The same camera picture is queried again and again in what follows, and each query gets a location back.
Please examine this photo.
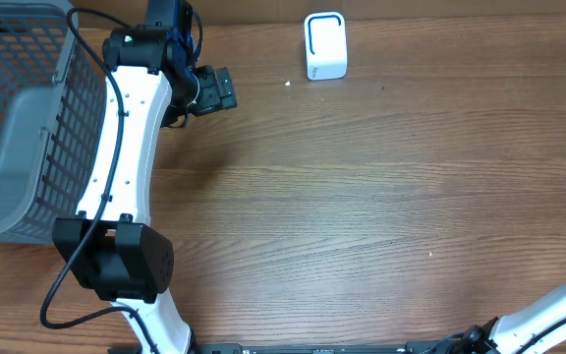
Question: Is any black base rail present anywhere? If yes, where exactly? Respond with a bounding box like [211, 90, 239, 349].
[187, 340, 451, 354]

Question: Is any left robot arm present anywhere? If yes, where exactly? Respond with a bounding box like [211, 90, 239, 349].
[52, 1, 237, 353]

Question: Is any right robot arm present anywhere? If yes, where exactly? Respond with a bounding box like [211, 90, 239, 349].
[436, 283, 566, 354]

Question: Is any white barcode scanner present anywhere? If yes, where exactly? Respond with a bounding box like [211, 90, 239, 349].
[304, 12, 348, 81]

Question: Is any dark grey plastic basket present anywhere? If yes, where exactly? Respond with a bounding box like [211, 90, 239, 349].
[0, 1, 106, 244]

